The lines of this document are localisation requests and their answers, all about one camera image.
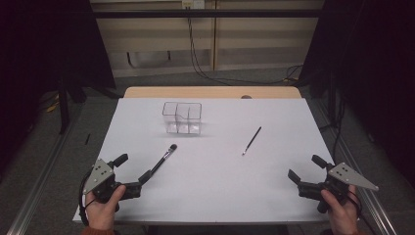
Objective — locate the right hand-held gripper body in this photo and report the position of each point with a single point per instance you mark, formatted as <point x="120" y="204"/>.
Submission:
<point x="345" y="174"/>

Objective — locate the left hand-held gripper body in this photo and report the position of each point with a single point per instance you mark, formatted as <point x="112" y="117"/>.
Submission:
<point x="101" y="174"/>

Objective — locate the black makeup brush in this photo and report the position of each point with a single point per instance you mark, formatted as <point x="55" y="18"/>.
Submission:
<point x="163" y="158"/>

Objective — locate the thin black eyeliner brush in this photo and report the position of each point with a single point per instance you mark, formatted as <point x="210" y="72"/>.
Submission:
<point x="253" y="139"/>

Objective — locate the clear plastic organizer box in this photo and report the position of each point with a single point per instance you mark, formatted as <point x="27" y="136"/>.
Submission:
<point x="182" y="129"/>

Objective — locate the person's left hand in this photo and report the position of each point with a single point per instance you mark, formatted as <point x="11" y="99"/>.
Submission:
<point x="101" y="213"/>

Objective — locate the person's right hand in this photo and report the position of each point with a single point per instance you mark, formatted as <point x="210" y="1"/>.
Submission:
<point x="342" y="215"/>

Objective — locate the small black stick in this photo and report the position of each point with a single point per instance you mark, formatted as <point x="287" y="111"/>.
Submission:
<point x="87" y="139"/>

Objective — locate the black metal stand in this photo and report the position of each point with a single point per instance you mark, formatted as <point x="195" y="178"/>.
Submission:
<point x="332" y="98"/>
<point x="63" y="107"/>

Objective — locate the white table board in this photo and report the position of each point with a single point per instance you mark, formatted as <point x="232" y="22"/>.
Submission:
<point x="212" y="182"/>

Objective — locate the dark curtain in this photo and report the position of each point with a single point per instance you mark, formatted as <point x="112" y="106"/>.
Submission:
<point x="32" y="49"/>
<point x="375" y="65"/>

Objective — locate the wooden vertical strip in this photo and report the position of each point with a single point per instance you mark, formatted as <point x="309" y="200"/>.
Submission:
<point x="214" y="42"/>

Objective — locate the black horizontal bar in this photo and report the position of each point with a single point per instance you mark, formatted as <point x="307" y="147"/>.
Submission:
<point x="228" y="13"/>

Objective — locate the aluminium floor rail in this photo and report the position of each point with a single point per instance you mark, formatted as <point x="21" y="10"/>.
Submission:
<point x="42" y="173"/>
<point x="380" y="217"/>

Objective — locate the white wall socket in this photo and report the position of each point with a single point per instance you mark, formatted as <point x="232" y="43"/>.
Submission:
<point x="193" y="3"/>

